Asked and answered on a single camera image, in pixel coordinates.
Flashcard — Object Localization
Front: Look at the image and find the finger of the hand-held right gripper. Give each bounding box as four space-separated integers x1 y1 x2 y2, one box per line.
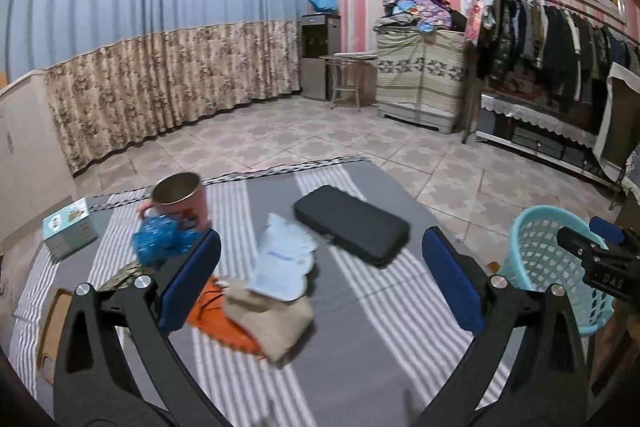
556 226 612 260
589 216 640 249

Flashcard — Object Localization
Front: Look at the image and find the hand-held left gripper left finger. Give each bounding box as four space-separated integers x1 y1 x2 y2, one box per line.
52 227 222 427

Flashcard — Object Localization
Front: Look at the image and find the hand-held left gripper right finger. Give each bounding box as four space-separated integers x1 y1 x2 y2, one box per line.
415 227 589 427

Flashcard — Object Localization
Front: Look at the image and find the light blue plastic basket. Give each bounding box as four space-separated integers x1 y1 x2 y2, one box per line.
500 205 616 338

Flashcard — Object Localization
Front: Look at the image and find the orange cloth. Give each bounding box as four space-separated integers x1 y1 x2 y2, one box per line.
187 274 261 353

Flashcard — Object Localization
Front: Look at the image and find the blue crinkled plastic bag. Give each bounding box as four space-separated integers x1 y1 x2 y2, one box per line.
132 213 201 265

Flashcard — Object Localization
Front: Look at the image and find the patterned foil packet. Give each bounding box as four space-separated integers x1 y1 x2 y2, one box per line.
97 262 151 293

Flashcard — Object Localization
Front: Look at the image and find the beige cloth pouch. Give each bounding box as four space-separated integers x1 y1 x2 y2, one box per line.
222 289 315 363

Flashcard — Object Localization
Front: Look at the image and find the white face mask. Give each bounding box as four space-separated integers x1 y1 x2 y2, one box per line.
247 213 318 303

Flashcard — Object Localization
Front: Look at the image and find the pink mug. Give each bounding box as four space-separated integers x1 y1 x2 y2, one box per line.
139 173 211 238

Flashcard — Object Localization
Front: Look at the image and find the white framed panel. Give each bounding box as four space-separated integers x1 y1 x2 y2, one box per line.
594 62 640 188

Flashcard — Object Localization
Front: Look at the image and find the black zip case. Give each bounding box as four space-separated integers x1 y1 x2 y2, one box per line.
292 185 411 268

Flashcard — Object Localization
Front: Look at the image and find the teal tissue box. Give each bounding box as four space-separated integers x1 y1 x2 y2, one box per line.
42 198 99 262

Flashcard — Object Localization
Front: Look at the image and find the low shelf with lace cover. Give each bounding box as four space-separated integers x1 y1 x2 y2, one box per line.
475 92 621 188

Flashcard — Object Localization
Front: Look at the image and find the grey striped cloth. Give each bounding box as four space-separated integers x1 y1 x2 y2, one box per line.
10 157 506 427

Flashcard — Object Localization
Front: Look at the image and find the row of hanging clothes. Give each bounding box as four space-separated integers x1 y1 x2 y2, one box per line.
475 0 640 108

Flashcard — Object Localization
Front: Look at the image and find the cloth-covered cabinet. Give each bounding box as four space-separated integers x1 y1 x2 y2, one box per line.
375 27 466 132

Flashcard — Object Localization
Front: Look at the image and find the white cabinet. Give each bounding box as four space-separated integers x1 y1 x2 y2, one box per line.
0 72 76 248

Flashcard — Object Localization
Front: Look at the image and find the small round table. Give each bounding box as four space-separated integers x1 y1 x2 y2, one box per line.
320 52 378 110

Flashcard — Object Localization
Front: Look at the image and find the pink hanging bag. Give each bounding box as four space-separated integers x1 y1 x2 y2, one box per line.
464 0 488 42

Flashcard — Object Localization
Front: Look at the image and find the grey water dispenser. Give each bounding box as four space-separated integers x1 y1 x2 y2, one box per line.
300 13 342 102

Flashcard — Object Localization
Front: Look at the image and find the blue floral curtain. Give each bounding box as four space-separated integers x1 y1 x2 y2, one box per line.
0 0 307 178

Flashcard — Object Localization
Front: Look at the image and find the pile of clothes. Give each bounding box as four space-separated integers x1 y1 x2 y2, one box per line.
375 0 468 32

